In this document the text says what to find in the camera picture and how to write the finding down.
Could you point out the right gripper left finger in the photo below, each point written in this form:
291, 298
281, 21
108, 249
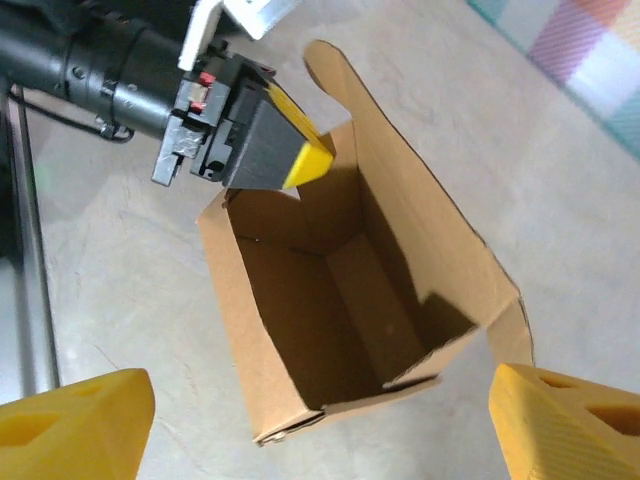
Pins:
75, 430

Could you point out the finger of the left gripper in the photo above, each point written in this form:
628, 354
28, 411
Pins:
270, 150
292, 112

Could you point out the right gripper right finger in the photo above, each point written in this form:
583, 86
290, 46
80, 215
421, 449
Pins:
560, 430

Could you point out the brown cardboard box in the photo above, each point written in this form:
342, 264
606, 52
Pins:
310, 310

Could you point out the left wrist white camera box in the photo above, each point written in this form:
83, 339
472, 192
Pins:
205, 25

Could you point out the long aluminium base rail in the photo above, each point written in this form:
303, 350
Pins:
32, 300

